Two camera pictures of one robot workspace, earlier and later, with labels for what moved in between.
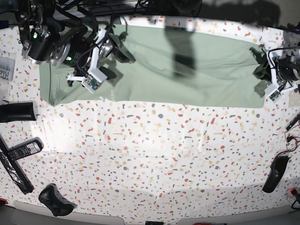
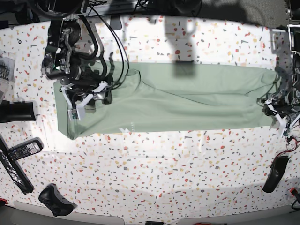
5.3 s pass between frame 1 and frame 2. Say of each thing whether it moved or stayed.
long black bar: stayed
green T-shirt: moved
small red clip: stayed
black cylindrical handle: stayed
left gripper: moved
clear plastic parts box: stayed
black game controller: stayed
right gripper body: moved
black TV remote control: stayed
